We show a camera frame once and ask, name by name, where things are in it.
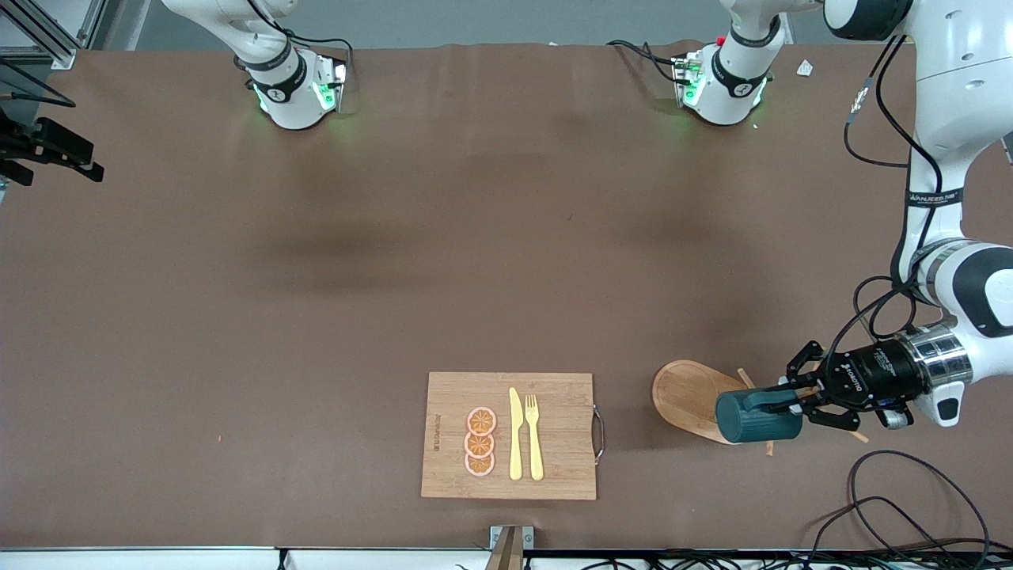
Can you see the toy orange slice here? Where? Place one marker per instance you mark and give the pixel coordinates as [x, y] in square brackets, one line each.
[481, 420]
[479, 445]

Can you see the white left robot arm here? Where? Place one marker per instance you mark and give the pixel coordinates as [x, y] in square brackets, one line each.
[961, 79]

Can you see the bamboo cutting board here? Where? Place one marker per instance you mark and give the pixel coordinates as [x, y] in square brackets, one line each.
[562, 427]

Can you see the yellow plastic knife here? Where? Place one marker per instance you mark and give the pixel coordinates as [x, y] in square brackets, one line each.
[516, 443]

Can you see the metal table edge bracket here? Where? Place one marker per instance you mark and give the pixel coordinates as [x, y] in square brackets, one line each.
[526, 537]

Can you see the dark green cup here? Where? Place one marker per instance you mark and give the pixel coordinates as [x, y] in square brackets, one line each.
[752, 423]

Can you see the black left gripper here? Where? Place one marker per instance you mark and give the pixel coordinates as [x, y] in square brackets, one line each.
[874, 370]

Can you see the aluminium frame beam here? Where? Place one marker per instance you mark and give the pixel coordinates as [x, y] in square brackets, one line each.
[63, 59]

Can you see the wooden mug rack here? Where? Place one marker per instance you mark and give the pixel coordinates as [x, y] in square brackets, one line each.
[684, 396]

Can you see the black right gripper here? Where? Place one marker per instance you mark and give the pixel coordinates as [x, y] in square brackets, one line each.
[47, 144]

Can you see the yellow plastic fork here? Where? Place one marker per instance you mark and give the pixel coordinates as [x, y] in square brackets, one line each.
[536, 451]

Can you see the small white paper scrap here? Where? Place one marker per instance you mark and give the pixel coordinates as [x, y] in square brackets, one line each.
[805, 68]

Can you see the brown table mat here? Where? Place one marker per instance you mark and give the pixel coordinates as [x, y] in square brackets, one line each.
[316, 396]

